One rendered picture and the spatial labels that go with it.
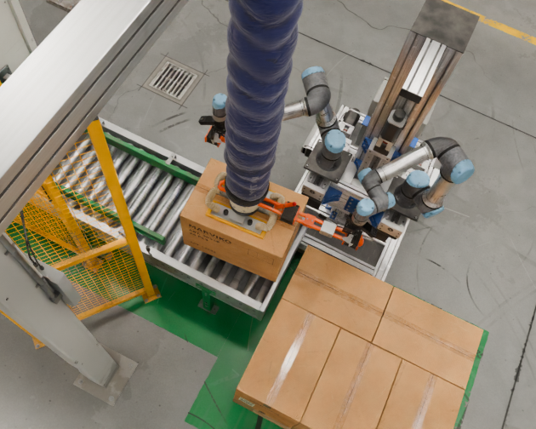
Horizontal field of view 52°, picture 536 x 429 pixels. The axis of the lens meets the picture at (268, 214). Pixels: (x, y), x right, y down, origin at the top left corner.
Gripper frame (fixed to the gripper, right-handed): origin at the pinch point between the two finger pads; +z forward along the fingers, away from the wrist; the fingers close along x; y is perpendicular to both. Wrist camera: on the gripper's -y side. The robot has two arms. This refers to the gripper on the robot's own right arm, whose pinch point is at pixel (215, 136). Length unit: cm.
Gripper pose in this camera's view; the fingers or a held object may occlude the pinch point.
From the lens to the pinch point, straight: 305.3
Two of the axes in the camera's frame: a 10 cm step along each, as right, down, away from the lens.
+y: 9.2, 3.9, -0.8
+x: 3.8, -8.2, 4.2
